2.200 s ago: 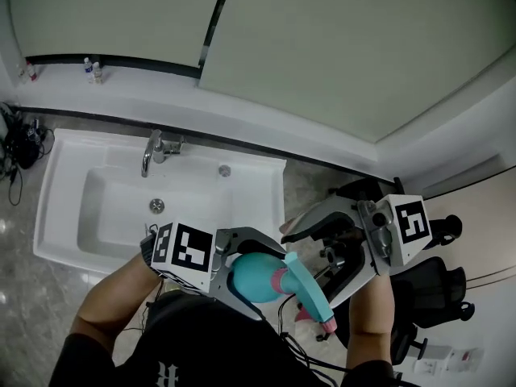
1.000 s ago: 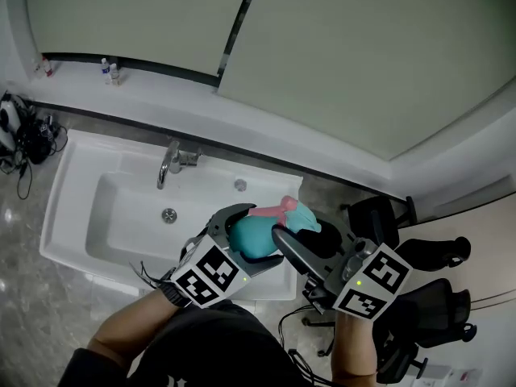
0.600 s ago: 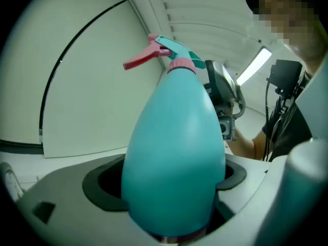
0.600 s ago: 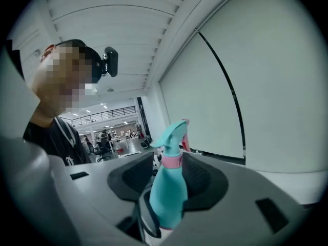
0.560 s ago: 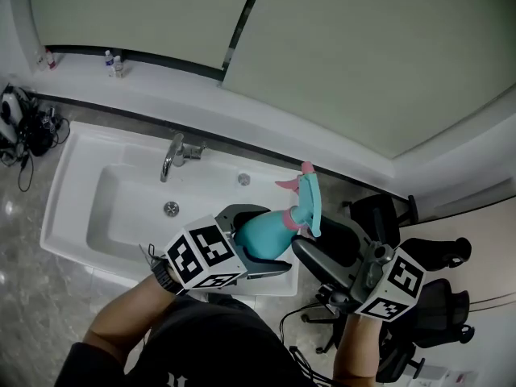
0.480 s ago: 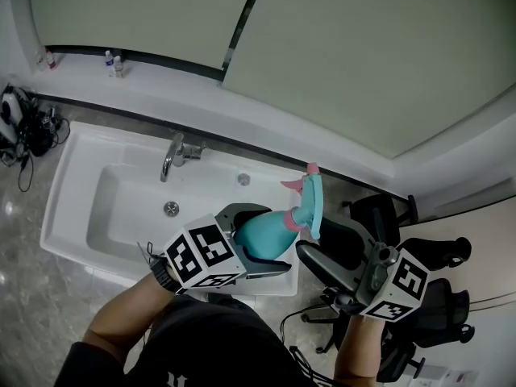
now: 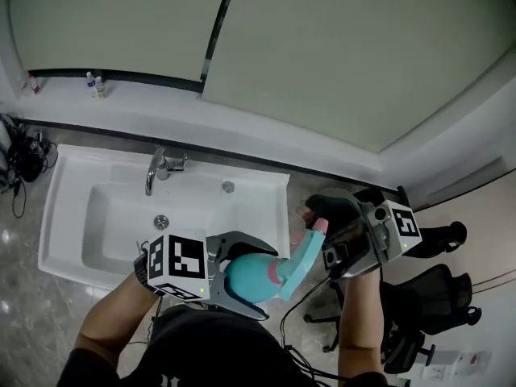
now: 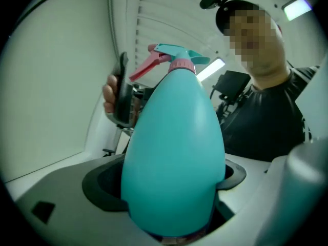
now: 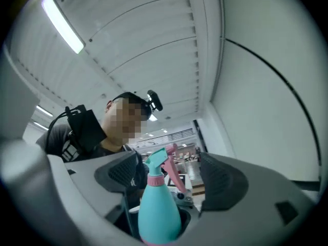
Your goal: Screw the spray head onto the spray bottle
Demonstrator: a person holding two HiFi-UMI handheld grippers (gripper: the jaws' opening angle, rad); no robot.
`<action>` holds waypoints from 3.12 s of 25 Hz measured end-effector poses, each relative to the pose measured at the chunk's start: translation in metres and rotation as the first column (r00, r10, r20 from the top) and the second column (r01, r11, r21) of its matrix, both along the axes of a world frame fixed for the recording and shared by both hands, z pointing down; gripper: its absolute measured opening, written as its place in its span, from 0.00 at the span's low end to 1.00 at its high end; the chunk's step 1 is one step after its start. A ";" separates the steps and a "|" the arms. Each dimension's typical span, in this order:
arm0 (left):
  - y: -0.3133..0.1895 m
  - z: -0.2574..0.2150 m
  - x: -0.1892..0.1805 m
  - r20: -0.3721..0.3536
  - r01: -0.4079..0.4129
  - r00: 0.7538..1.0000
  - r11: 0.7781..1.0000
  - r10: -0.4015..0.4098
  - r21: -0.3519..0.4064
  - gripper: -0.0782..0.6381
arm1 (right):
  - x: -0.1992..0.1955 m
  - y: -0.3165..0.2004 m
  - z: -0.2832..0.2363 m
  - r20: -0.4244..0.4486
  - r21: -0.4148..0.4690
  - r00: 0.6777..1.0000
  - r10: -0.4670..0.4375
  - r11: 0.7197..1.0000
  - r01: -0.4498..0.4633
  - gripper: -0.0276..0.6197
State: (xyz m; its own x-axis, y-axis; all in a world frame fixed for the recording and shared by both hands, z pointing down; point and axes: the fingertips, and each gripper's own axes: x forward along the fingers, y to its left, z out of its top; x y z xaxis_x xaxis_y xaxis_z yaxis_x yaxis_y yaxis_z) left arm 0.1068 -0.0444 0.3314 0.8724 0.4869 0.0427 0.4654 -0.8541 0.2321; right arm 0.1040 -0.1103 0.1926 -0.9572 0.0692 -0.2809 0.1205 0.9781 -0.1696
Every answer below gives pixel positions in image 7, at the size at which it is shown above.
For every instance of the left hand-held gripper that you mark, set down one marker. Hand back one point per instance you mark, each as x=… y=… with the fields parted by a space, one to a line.
x=177 y=260

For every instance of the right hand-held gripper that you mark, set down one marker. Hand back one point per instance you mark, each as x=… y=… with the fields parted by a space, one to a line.
x=387 y=236

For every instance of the teal spray bottle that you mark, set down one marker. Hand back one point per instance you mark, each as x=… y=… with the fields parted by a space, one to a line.
x=248 y=278

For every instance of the pink teal spray nozzle head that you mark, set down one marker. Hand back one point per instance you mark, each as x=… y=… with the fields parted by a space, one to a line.
x=302 y=264

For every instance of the person's right forearm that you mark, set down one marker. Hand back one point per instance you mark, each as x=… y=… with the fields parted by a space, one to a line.
x=360 y=329

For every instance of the person's left forearm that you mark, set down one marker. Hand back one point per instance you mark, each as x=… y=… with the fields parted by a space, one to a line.
x=109 y=321

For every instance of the small clear bottle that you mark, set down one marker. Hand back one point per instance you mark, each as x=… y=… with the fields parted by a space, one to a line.
x=24 y=88
x=99 y=89

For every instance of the blue label water bottle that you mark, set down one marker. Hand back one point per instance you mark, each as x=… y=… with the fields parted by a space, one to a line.
x=90 y=80

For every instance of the red label bottle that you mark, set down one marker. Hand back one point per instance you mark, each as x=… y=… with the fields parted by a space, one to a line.
x=34 y=85

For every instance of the round chrome sink knob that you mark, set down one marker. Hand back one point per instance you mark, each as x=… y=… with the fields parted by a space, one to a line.
x=228 y=186

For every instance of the person's black shirt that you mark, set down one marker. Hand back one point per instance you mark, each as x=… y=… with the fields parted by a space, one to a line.
x=209 y=353

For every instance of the chrome sink drain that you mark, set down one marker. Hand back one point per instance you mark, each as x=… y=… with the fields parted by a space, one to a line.
x=161 y=221

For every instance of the black office chair with headrest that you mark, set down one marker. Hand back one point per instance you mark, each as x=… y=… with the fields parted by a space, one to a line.
x=439 y=240

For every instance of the black striped glove cuff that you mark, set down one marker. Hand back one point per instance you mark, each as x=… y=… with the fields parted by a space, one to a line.
x=141 y=270

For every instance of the black mesh office chair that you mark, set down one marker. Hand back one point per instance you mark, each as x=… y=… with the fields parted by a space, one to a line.
x=435 y=300

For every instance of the chrome faucet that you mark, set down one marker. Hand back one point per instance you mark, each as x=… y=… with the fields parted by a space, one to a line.
x=151 y=171

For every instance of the small black office chair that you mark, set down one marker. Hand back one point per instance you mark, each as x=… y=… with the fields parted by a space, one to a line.
x=407 y=353

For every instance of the white cardboard box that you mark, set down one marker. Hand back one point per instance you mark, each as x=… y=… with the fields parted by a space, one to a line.
x=443 y=365

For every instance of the wide pale roller blind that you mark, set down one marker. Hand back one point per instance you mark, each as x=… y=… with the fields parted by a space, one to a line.
x=354 y=51

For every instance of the white sink basin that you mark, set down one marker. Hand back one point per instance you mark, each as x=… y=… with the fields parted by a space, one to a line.
x=64 y=224

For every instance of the white black electronic device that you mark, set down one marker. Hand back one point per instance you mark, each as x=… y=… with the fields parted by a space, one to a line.
x=3 y=135

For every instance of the narrow pale roller blind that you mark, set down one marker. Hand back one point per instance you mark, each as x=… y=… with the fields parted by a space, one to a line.
x=113 y=18

